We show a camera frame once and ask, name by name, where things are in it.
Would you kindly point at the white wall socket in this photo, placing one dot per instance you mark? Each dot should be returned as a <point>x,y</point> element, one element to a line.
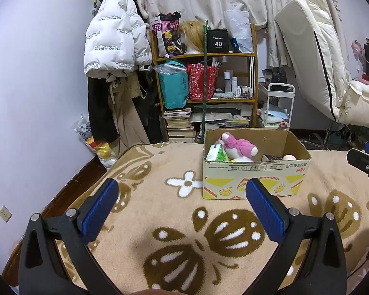
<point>4,213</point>

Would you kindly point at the stack of books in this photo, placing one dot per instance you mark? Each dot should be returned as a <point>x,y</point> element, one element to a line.
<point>178,123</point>

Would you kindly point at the pink plush toy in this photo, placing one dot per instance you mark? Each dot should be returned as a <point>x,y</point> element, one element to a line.
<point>239,147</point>

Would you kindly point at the black hanging garment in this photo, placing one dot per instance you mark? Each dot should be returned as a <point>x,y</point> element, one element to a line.
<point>100,107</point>

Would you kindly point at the printed cardboard box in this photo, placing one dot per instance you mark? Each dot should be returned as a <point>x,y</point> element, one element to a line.
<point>255,175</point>

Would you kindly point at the white puffer jacket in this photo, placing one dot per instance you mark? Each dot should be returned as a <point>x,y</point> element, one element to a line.
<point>110,37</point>

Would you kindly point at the black tissue pack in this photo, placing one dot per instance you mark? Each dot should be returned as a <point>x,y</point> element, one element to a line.
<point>272,158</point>

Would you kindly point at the pile of papers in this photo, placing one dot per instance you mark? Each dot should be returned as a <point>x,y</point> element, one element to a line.
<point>221,118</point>

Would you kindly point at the beige patterned blanket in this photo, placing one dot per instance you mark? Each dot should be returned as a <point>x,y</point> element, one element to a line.
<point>160,196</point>

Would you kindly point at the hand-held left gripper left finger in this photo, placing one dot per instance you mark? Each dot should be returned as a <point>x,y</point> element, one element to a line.
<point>100,210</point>

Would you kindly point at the wooden shelf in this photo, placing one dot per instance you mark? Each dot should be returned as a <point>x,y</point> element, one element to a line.
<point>253,67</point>

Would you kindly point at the beige hanging coat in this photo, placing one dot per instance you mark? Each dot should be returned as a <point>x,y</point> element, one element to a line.
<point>129,113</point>

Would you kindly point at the black square box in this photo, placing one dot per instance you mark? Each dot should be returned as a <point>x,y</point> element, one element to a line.
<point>217,41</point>

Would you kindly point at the white folded mattress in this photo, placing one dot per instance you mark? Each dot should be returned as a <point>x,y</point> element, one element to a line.
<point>319,52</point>

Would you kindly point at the blonde wig on head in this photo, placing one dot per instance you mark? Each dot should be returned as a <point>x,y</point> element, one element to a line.
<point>192,35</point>

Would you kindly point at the green tissue packet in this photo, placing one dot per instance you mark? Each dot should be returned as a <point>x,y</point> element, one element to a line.
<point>216,153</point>

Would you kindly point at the group of cosmetic bottles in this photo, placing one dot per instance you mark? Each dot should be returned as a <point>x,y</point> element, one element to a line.
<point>238,87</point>

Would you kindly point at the white trolley cart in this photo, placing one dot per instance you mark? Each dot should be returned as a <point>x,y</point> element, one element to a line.
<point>279,104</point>

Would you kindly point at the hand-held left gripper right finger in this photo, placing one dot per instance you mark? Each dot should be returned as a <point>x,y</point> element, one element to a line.
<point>264,209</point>

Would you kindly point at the red gift bag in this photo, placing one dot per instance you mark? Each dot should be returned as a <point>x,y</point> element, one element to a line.
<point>200,83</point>

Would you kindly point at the white egg-shaped object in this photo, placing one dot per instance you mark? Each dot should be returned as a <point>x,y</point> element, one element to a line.
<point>288,158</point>

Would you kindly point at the purple printed tote bag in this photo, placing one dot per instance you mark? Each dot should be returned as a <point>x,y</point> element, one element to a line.
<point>167,37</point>

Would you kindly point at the teal gift bag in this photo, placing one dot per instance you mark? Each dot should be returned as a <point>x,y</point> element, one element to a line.
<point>173,89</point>

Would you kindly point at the plastic bag of toys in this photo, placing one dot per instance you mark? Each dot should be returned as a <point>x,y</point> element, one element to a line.
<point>101,150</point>

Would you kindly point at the white fluffy plush toy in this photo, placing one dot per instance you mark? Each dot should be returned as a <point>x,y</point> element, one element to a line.
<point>239,159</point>

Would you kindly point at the green pole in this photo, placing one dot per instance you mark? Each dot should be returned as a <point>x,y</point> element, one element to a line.
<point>206,98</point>

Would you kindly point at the white plastic bag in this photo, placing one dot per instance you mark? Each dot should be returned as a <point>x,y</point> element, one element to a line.
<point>239,27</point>

